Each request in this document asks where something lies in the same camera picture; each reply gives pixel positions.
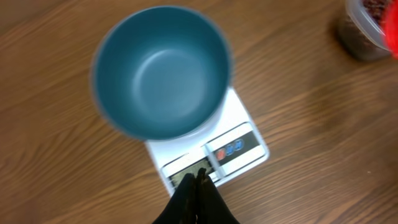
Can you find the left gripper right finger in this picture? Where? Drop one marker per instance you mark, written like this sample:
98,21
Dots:
211,208

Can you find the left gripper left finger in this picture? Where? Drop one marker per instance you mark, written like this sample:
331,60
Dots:
181,208

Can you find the white digital kitchen scale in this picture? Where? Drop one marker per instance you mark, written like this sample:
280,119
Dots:
227,145

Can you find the red beans in container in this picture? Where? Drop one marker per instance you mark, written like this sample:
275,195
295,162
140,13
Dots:
374,7

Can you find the red measuring scoop blue handle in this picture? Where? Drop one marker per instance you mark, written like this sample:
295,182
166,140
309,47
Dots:
389,27

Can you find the clear plastic container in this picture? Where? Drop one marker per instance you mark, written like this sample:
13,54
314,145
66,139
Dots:
360,34

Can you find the blue plastic bowl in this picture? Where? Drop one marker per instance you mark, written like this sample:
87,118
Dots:
161,73

